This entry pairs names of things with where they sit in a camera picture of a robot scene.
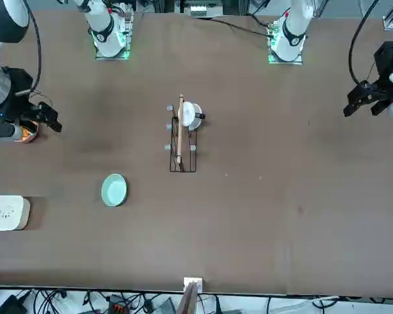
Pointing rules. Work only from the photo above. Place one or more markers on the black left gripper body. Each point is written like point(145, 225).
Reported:
point(387, 59)

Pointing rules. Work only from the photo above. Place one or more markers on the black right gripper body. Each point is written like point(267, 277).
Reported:
point(21, 85)

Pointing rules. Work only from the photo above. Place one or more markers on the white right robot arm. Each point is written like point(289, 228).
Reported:
point(106, 39)

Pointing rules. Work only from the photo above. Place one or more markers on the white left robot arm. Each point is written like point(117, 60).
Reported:
point(293, 36)

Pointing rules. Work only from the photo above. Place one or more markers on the pink bowl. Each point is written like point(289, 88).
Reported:
point(32, 139)

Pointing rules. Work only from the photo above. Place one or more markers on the orange popcorn heap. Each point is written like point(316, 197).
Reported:
point(27, 132)

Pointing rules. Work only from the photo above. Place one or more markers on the green bowl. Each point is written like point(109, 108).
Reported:
point(114, 189)

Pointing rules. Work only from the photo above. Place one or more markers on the cream rectangular tray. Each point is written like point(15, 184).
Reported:
point(3, 212)

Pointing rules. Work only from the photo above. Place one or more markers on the white cup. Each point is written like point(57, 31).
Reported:
point(190, 114)

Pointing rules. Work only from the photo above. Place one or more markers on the grey power strip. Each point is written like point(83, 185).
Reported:
point(199, 10)

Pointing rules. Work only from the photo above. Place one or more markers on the black power adapter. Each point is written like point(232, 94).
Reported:
point(10, 305)

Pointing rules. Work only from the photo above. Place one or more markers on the orange black device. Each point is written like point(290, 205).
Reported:
point(118, 305)

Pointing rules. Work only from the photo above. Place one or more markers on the grey foot pedal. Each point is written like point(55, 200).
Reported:
point(166, 307)

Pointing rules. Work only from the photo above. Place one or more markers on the aluminium frame rail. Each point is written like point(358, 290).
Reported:
point(389, 19)

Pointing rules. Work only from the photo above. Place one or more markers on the white mast bracket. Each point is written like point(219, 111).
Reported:
point(199, 284)

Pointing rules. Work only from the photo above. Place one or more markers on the camera mast post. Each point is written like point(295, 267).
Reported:
point(188, 301)

